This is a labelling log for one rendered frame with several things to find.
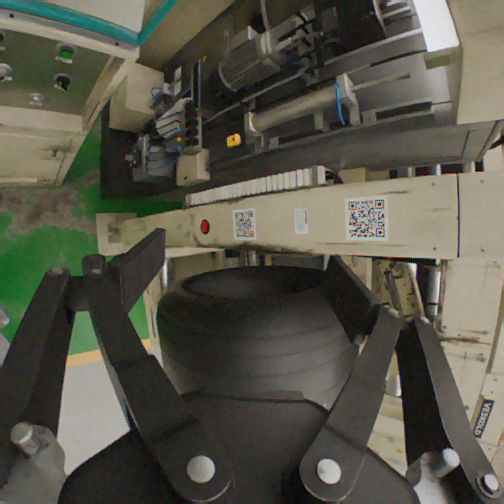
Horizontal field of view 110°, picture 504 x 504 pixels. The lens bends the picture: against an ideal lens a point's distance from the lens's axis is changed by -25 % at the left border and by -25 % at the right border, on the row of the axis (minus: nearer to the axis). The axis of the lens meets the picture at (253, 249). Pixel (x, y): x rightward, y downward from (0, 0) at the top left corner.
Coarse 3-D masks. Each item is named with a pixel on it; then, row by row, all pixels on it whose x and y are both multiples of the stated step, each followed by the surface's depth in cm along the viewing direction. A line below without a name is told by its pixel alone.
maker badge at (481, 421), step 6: (486, 402) 62; (492, 402) 60; (480, 408) 63; (486, 408) 62; (480, 414) 63; (486, 414) 61; (480, 420) 63; (486, 420) 61; (474, 426) 64; (480, 426) 62; (474, 432) 64; (480, 432) 62; (480, 438) 62
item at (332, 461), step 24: (384, 312) 12; (384, 336) 10; (360, 360) 8; (384, 360) 8; (360, 384) 6; (336, 408) 6; (360, 408) 6; (336, 432) 5; (360, 432) 5; (312, 456) 4; (336, 456) 4; (360, 456) 4; (312, 480) 4; (336, 480) 4
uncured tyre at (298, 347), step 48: (192, 288) 82; (240, 288) 95; (288, 288) 93; (192, 336) 44; (240, 336) 41; (288, 336) 41; (336, 336) 44; (192, 384) 45; (240, 384) 41; (288, 384) 41; (336, 384) 46
